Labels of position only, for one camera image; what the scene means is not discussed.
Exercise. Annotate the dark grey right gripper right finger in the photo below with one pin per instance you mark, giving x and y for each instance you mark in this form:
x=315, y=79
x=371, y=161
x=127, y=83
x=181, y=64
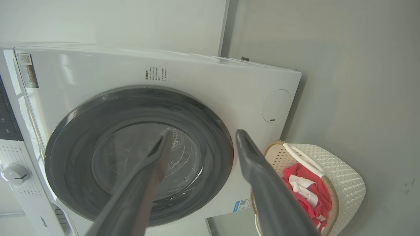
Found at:
x=269, y=196

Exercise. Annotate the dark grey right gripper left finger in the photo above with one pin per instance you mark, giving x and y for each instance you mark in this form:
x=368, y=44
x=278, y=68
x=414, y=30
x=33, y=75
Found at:
x=137, y=196

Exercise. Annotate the cream perforated laundry basket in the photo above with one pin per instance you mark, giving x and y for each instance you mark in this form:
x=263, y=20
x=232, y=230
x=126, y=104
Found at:
x=344, y=183

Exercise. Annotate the blue energy label sticker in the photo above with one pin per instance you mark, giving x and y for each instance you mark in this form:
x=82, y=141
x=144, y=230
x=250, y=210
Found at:
x=242, y=205

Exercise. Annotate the white garment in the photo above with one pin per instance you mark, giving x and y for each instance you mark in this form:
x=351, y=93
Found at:
x=303, y=188

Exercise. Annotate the red garment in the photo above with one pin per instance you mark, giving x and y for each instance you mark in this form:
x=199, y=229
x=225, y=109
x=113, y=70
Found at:
x=323, y=196

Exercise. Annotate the round black washing machine door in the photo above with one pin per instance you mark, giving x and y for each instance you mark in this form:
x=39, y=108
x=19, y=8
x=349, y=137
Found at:
x=75, y=147

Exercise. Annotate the round white filter cover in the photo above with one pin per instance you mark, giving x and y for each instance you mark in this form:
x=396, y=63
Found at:
x=276, y=105

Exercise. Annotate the small black warning text label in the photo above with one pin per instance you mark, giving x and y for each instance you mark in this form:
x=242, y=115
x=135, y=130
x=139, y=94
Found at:
x=156, y=73

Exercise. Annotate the white front-load washing machine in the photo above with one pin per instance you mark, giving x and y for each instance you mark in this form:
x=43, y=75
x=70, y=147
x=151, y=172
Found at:
x=213, y=85

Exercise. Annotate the white washing machine dial knob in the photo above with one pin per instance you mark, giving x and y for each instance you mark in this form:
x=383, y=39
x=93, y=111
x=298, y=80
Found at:
x=14, y=174

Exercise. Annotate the black washing machine control panel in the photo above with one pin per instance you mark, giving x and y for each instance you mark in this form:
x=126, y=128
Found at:
x=8, y=118

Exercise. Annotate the QR code product sticker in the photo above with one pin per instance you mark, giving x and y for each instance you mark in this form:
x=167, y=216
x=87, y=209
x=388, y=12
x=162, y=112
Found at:
x=28, y=72

